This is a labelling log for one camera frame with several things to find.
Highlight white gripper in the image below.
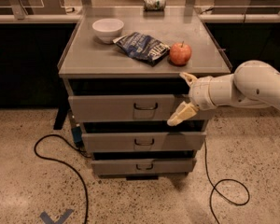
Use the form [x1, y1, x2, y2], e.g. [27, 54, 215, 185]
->
[167, 72, 216, 126]

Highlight grey top drawer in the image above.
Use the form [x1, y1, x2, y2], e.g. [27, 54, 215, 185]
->
[68, 94, 189, 122]

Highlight grey drawer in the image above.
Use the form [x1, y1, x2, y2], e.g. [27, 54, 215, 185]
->
[91, 158, 196, 176]
[68, 94, 189, 122]
[82, 132, 206, 153]

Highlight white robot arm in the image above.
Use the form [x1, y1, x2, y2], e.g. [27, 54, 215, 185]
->
[167, 60, 280, 126]

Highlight grey metal drawer cabinet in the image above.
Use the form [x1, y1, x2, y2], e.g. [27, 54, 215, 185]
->
[57, 6, 233, 181]

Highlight grey bottom drawer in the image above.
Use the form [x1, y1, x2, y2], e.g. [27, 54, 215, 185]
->
[91, 158, 196, 176]

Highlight grey middle drawer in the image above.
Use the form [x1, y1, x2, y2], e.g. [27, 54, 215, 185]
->
[82, 132, 206, 153]

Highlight red apple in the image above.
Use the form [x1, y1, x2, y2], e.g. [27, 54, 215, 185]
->
[169, 42, 192, 65]

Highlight dark blue chip bag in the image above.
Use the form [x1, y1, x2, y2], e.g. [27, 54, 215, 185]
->
[113, 32, 170, 66]

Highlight crumpled green white can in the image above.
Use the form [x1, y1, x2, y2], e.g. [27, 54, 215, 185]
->
[143, 0, 166, 11]

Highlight white ceramic bowl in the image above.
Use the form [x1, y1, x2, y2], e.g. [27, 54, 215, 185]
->
[92, 19, 124, 44]

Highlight blue power box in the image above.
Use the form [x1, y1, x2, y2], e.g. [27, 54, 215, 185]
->
[72, 126, 83, 147]

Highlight blue tape floor marker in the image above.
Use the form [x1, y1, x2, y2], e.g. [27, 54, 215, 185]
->
[39, 208, 75, 224]

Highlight black floor cable right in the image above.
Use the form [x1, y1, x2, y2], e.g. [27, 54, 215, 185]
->
[203, 139, 251, 224]

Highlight black floor cable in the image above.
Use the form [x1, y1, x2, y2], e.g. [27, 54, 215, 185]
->
[34, 133, 91, 224]
[203, 139, 251, 224]

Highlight black floor cable left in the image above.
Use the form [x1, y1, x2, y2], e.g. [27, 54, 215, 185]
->
[34, 133, 91, 224]

